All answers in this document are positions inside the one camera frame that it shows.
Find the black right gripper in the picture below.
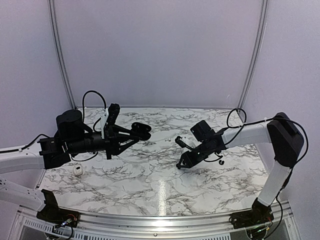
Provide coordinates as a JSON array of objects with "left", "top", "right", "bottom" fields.
[{"left": 178, "top": 140, "right": 212, "bottom": 169}]

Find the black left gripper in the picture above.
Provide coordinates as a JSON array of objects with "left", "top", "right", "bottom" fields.
[{"left": 66, "top": 124, "right": 139, "bottom": 160}]

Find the black earbud charging case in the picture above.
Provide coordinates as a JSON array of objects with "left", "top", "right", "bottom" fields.
[{"left": 131, "top": 122, "right": 152, "bottom": 141}]

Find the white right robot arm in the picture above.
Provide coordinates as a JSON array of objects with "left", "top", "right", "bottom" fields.
[{"left": 175, "top": 112, "right": 309, "bottom": 224}]

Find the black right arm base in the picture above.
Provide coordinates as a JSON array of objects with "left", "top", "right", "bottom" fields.
[{"left": 229, "top": 198, "right": 274, "bottom": 229}]

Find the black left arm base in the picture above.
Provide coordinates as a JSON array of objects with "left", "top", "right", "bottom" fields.
[{"left": 36, "top": 189, "right": 80, "bottom": 228}]

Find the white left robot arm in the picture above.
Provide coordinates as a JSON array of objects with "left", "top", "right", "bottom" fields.
[{"left": 0, "top": 124, "right": 150, "bottom": 223}]

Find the white earbud charging case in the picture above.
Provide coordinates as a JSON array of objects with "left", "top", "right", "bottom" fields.
[{"left": 72, "top": 165, "right": 84, "bottom": 177}]

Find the right aluminium wall post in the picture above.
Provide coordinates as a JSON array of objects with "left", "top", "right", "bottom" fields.
[{"left": 237, "top": 0, "right": 269, "bottom": 108}]

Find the aluminium wall post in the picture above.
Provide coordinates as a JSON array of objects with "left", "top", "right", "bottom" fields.
[
  {"left": 47, "top": 0, "right": 77, "bottom": 109},
  {"left": 237, "top": 0, "right": 269, "bottom": 108}
]

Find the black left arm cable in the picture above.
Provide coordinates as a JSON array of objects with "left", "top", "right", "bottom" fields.
[{"left": 0, "top": 90, "right": 107, "bottom": 161}]

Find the aluminium front rail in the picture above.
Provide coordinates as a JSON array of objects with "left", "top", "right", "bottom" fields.
[{"left": 8, "top": 201, "right": 301, "bottom": 240}]

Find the left aluminium wall post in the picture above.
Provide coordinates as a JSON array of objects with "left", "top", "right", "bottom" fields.
[{"left": 47, "top": 0, "right": 77, "bottom": 109}]

